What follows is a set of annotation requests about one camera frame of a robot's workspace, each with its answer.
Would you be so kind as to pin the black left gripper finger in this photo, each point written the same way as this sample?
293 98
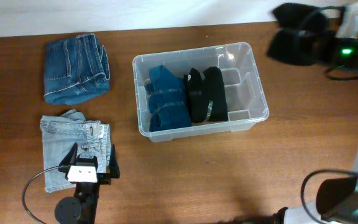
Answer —
70 159
113 165

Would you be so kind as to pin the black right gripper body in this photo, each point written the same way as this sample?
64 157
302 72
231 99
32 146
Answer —
344 54

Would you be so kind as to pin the light blue jeans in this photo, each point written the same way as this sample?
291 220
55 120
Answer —
60 133

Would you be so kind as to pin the black shirt front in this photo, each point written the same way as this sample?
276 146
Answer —
303 38

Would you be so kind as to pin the blue shirt bundle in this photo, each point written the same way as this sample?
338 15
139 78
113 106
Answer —
167 100

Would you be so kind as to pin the dark blue jeans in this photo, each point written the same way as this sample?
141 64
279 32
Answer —
75 70

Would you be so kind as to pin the black shirt with logo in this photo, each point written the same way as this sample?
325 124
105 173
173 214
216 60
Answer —
205 95

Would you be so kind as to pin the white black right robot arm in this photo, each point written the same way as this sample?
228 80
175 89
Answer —
330 194

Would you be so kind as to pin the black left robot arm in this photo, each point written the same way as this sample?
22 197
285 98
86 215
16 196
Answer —
78 208

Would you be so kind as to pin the clear plastic storage bin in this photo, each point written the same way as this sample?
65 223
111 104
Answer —
244 93

